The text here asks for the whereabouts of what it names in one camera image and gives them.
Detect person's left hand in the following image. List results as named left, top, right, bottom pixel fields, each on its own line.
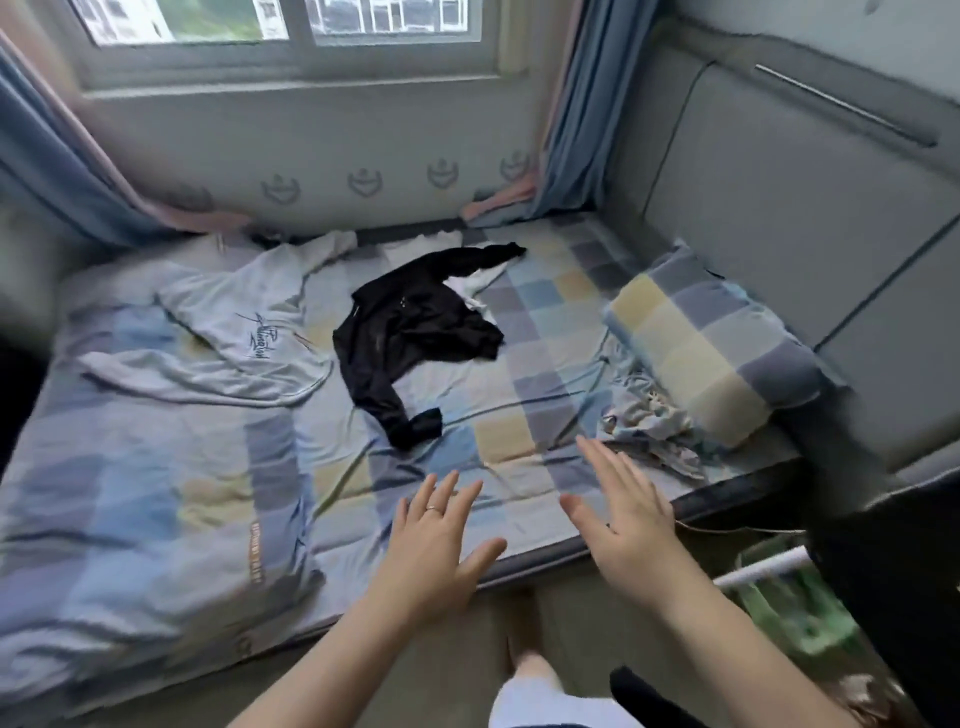
left=364, top=468, right=510, bottom=627

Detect person's right hand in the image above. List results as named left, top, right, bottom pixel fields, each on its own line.
left=558, top=435, right=710, bottom=612

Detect black garment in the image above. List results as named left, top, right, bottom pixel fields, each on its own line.
left=331, top=241, right=531, bottom=453

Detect small cream t-shirt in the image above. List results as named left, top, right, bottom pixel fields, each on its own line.
left=382, top=228, right=521, bottom=317

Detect white t-shirt with script print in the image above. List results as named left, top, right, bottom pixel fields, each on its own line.
left=78, top=228, right=363, bottom=410

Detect person's left forearm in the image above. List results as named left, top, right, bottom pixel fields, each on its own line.
left=225, top=592, right=452, bottom=728

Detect person's right forearm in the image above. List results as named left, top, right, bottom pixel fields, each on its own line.
left=652, top=567, right=864, bottom=728

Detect person's left leg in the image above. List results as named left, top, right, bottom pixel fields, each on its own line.
left=505, top=636, right=567, bottom=695

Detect person's white shorts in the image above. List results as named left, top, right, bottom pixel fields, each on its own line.
left=487, top=673, right=647, bottom=728

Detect bed with plaid sheet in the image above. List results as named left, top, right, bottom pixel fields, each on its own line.
left=0, top=207, right=806, bottom=710

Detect blue-grey garment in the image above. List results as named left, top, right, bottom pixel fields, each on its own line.
left=595, top=372, right=713, bottom=483

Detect black sock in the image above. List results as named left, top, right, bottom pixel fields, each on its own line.
left=607, top=666, right=710, bottom=728

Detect green bag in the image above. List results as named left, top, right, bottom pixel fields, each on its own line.
left=732, top=532, right=867, bottom=663

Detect plaid pillow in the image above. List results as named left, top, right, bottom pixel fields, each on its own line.
left=600, top=244, right=845, bottom=453

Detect grey padded headboard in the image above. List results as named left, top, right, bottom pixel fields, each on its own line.
left=600, top=12, right=960, bottom=515

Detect white framed window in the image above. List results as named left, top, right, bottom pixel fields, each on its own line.
left=63, top=0, right=537, bottom=95

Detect high-rise buildings outside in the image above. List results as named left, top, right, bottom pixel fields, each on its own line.
left=72, top=0, right=470, bottom=47

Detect white cable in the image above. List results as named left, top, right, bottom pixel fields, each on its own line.
left=675, top=517, right=812, bottom=539

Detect white metal rack frame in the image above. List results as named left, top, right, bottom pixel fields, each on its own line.
left=711, top=546, right=815, bottom=591

